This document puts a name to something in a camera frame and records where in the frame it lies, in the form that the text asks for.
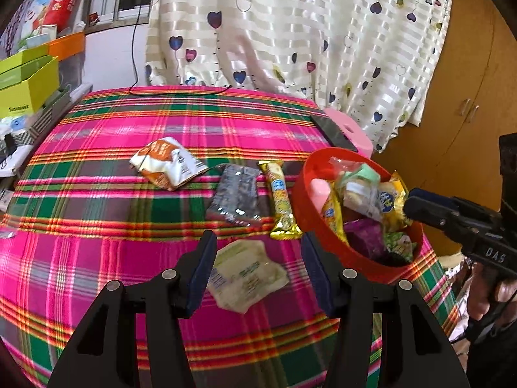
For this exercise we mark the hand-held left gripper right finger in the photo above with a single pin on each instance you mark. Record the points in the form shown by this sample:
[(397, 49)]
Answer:
[(319, 275)]

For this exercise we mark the patterned grey box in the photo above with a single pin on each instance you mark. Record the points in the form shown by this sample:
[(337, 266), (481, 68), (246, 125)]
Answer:
[(48, 113)]

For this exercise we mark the small white carton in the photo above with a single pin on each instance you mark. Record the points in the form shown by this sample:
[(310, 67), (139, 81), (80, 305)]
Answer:
[(48, 32)]

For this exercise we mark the lime green box lid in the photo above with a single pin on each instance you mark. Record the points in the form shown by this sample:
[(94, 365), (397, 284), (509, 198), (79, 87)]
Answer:
[(20, 62)]

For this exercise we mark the pale green snack packet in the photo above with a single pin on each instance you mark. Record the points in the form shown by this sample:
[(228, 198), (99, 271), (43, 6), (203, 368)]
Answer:
[(246, 275)]

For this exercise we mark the wooden wardrobe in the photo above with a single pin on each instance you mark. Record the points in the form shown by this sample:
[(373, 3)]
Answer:
[(472, 68)]

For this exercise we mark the pink plastic stool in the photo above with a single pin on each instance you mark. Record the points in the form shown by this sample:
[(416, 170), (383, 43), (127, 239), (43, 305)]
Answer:
[(355, 127)]

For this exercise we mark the person's right hand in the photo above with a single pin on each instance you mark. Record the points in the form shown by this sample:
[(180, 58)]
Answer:
[(484, 297)]

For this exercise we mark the pink snack packet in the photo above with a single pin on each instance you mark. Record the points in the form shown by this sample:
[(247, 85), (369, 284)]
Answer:
[(319, 192)]

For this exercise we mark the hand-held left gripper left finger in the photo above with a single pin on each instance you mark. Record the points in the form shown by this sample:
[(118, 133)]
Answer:
[(202, 270)]

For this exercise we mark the yellow snack packet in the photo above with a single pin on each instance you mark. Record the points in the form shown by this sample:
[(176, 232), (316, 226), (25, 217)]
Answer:
[(394, 202)]

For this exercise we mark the orange box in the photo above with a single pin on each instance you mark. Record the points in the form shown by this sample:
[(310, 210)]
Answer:
[(68, 44)]

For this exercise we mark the orange and white snack packet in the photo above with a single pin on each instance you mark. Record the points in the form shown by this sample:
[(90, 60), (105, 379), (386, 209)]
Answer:
[(165, 161)]

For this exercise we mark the plaid tablecloth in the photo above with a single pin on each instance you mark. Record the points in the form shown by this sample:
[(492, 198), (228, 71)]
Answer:
[(101, 210)]

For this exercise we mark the red plastic bowl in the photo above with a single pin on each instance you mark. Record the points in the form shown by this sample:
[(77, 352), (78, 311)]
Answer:
[(315, 218)]

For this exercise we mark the grey clear snack packet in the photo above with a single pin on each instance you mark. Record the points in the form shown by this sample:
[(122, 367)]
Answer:
[(238, 194)]

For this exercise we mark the clear cookie packet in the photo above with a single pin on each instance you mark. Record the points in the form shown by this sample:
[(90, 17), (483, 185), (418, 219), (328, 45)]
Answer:
[(359, 202)]

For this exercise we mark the white cardboard box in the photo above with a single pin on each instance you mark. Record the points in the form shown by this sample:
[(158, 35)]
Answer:
[(10, 145)]

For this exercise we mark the colourful illustrated box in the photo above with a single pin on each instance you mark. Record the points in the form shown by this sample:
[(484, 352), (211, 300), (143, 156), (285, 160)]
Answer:
[(28, 16)]

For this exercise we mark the clear packet with green snack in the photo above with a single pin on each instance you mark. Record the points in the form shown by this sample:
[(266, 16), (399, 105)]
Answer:
[(359, 173)]

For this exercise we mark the black smartphone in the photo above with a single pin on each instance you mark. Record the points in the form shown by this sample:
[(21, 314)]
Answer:
[(335, 133)]

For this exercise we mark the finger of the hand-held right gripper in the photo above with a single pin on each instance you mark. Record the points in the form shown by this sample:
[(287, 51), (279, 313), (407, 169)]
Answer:
[(436, 220), (436, 199)]

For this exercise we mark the white heart print curtain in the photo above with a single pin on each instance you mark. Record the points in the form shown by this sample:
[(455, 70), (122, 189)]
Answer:
[(282, 28)]

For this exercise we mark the small white wrapper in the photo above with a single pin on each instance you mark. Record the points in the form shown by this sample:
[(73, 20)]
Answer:
[(6, 233)]

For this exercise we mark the purple snack packet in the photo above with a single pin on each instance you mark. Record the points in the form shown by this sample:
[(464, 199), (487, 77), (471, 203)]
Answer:
[(365, 236)]

